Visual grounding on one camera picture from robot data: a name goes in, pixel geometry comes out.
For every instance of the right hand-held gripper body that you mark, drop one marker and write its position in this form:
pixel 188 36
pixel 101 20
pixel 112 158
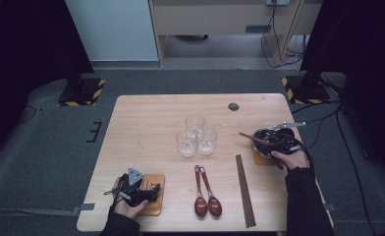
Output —
pixel 290 142

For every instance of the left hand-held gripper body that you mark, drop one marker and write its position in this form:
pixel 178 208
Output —
pixel 133 178

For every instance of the shiny metal bowl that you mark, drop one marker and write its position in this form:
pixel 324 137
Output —
pixel 261 149

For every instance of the bundle of brown wooden chopsticks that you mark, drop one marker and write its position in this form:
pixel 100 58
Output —
pixel 246 196

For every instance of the person's right hand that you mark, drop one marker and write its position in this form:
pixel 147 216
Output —
pixel 295 160

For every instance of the person's left hand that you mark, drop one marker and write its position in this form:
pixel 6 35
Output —
pixel 125 209

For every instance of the round dark table grommet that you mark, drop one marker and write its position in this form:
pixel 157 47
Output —
pixel 233 106

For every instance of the clear drinking glass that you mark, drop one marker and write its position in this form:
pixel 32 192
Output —
pixel 194 124
pixel 186 146
pixel 207 141

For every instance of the black stand base hazard tape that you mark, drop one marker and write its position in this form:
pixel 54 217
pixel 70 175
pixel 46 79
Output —
pixel 81 93
pixel 306 90

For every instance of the grey floor tape strip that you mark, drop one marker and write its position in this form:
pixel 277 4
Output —
pixel 84 207

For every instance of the grey label on desk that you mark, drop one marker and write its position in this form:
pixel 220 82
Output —
pixel 258 28

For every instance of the dark curtain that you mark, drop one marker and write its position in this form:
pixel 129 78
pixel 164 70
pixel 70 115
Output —
pixel 27 49
pixel 364 49

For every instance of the light wooden desk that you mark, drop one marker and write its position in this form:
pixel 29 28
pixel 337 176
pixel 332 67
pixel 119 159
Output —
pixel 213 18

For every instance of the white power strip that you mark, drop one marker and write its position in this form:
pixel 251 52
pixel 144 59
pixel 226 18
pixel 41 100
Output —
pixel 278 2

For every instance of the white partition panel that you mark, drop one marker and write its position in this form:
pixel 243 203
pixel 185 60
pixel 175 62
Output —
pixel 112 29

